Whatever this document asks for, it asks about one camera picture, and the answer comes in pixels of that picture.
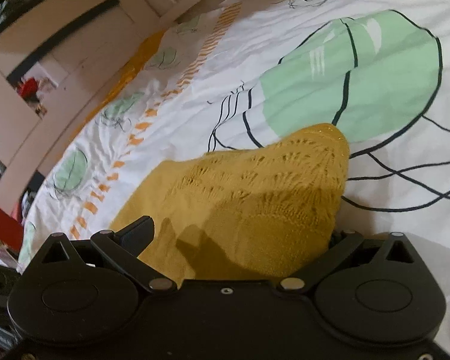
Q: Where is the mustard yellow knit garment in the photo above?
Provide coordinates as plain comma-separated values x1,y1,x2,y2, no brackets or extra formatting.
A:
111,124,350,283

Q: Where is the red box on floor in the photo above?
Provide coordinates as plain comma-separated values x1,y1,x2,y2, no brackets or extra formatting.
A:
0,208,23,252

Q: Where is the orange bed sheet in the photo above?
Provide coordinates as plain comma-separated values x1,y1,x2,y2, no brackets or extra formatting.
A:
69,29,167,143

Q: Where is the red clutter beyond bed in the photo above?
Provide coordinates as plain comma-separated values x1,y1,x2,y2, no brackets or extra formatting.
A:
16,76,57,119

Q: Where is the white leaf-print duvet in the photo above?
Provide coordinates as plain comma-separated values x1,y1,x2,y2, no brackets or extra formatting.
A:
18,0,450,353

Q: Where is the beige wooden bed frame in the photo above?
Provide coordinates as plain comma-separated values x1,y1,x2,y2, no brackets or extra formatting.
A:
0,0,227,214

